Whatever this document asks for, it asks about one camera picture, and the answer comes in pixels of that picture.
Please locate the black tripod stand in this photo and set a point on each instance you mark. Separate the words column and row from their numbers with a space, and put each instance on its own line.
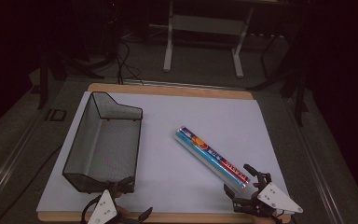
column 45, row 77

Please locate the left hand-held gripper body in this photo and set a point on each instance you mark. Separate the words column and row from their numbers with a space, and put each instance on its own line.
column 104, row 207

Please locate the silver metal floor strip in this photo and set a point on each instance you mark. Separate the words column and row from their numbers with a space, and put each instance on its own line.
column 183, row 84

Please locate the long blue and red box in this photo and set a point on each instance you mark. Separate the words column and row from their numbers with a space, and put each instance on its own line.
column 212, row 156

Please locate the black metal stand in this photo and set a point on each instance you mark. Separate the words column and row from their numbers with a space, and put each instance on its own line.
column 298, row 93

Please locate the black floor bracket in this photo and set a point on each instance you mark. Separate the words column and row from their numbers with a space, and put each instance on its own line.
column 56, row 115

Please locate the person's left hand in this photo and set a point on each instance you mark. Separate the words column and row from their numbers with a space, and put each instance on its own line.
column 123, row 213

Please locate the white table mat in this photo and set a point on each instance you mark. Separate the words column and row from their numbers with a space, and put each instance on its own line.
column 183, row 189

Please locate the white metal stand frame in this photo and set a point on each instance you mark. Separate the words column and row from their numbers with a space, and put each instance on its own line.
column 168, row 53

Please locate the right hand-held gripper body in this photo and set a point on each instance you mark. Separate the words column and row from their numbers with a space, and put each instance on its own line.
column 276, row 198

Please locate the person's right hand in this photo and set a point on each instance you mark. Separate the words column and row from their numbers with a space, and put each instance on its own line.
column 255, row 194

